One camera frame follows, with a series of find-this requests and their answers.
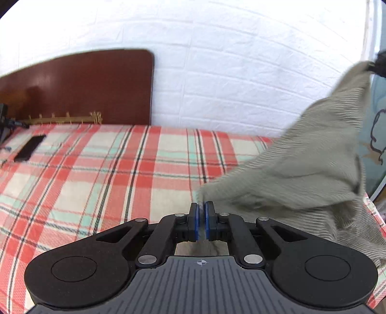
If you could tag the black smartphone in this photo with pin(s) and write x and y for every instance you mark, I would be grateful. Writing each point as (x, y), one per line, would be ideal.
(30, 148)

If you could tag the black tripod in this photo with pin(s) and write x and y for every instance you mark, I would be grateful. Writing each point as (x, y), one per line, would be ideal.
(3, 113)

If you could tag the brown wooden headboard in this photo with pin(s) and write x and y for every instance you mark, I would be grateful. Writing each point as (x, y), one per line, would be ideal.
(90, 84)

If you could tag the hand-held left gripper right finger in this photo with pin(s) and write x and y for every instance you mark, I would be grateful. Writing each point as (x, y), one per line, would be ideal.
(208, 220)

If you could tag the red plaid blanket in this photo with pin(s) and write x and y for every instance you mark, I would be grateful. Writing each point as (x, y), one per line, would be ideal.
(90, 181)

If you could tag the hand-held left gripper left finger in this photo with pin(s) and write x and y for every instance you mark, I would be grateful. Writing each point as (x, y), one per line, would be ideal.
(195, 220)

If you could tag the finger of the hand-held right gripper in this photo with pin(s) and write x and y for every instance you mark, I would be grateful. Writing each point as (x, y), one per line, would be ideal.
(378, 65)

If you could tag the white door frame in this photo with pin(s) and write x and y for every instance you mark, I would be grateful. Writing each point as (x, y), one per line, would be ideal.
(369, 30)

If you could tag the grey striped and checked shirt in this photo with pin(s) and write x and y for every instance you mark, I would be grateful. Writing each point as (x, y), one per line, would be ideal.
(301, 169)

